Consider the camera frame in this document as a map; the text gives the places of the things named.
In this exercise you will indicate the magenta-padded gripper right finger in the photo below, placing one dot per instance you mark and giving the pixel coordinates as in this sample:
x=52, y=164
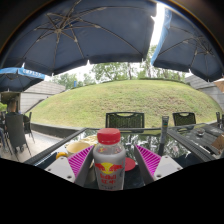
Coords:
x=166, y=166

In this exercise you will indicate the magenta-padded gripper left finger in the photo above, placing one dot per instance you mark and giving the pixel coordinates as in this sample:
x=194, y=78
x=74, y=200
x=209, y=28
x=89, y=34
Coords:
x=60, y=167

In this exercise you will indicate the clear red-capped drink bottle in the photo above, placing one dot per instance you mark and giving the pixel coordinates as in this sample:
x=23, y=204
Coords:
x=109, y=160

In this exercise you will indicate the grey parasol pole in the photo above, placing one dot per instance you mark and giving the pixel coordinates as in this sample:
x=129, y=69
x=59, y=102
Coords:
x=163, y=133

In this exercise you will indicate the flat round red coaster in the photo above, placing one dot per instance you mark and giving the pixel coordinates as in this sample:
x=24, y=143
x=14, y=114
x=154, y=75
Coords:
x=130, y=164

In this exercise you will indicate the crumpled yellow plastic bag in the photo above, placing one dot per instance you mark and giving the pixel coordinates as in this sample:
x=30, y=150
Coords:
x=90, y=139

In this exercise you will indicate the black mesh patio chair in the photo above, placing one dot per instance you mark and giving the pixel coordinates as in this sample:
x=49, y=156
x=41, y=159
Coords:
x=184, y=119
x=125, y=120
x=29, y=123

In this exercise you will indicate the dark wicker chair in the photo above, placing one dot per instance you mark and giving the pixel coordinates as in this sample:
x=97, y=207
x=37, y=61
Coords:
x=15, y=131

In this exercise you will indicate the person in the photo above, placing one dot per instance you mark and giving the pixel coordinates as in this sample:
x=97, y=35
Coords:
x=12, y=106

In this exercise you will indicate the blue parasol with white print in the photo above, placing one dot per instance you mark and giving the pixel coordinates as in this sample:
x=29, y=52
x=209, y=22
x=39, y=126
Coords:
x=16, y=78

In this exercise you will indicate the dark blue parasol, light edge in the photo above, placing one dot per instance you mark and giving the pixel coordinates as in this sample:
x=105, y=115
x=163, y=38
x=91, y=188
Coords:
x=193, y=50

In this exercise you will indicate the large dark blue parasol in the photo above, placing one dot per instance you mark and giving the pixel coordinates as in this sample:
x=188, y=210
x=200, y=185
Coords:
x=83, y=36

